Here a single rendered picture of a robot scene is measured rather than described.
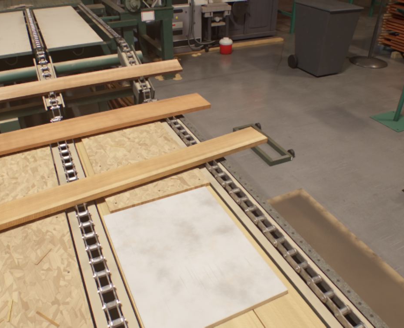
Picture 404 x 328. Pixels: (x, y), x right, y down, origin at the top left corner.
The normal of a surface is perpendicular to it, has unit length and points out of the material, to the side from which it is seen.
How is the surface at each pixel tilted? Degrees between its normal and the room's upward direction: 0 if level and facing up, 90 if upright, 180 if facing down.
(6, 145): 0
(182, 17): 90
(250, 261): 0
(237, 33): 90
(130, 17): 90
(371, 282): 0
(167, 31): 90
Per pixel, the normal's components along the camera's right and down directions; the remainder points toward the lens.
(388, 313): 0.00, -0.83
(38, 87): 0.16, -0.58
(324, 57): 0.43, 0.59
